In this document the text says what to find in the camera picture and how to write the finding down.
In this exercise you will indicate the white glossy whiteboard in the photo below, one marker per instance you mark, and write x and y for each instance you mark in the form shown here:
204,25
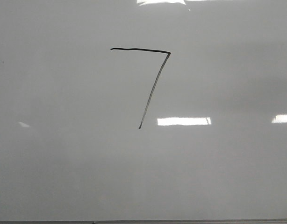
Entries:
127,110

